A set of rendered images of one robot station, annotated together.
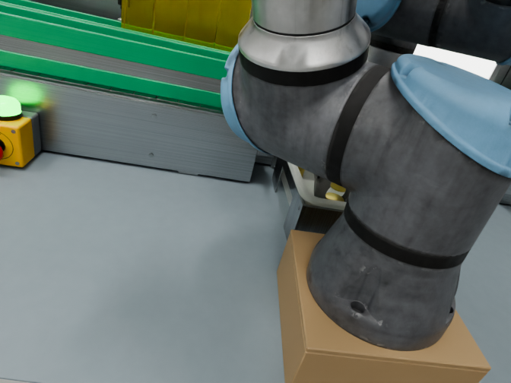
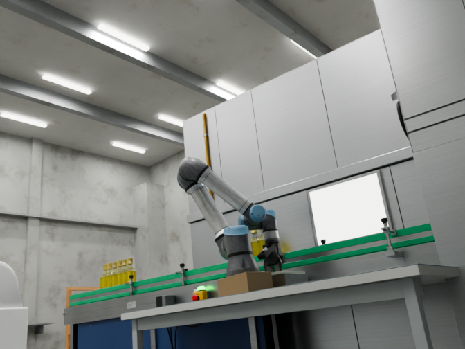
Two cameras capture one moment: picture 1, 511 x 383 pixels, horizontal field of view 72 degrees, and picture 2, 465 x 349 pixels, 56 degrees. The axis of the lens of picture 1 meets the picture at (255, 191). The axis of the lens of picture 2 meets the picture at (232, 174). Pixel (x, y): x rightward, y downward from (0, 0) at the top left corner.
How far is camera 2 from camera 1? 1.96 m
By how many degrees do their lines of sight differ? 66
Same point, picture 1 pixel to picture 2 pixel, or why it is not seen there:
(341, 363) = (223, 282)
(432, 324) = (236, 267)
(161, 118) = not seen: hidden behind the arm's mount
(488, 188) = (231, 238)
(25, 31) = (207, 269)
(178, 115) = not seen: hidden behind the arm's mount
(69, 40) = (216, 267)
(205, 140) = not seen: hidden behind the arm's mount
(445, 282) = (236, 258)
